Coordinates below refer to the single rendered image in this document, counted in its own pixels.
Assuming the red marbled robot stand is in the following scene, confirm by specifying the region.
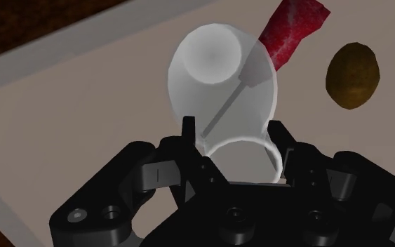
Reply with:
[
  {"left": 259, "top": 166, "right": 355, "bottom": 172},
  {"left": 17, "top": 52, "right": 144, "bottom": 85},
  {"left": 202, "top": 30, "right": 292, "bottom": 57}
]
[{"left": 258, "top": 0, "right": 331, "bottom": 72}]

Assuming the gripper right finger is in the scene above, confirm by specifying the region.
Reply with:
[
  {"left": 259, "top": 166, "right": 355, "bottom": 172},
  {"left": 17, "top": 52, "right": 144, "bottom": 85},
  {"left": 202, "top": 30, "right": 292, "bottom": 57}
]
[{"left": 267, "top": 119, "right": 395, "bottom": 247}]

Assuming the brown potato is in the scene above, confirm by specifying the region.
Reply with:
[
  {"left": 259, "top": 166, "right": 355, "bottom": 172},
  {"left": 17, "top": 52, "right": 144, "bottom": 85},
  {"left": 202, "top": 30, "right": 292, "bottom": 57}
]
[{"left": 325, "top": 41, "right": 381, "bottom": 110}]

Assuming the white mug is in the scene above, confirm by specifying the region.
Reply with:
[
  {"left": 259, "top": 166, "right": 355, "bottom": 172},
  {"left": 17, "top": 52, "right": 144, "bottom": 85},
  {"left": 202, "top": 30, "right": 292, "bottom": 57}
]
[{"left": 167, "top": 22, "right": 283, "bottom": 184}]

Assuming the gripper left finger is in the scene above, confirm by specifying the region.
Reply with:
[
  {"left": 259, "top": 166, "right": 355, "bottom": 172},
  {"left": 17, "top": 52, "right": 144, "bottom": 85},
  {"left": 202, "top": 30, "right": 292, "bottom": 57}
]
[{"left": 48, "top": 116, "right": 231, "bottom": 247}]

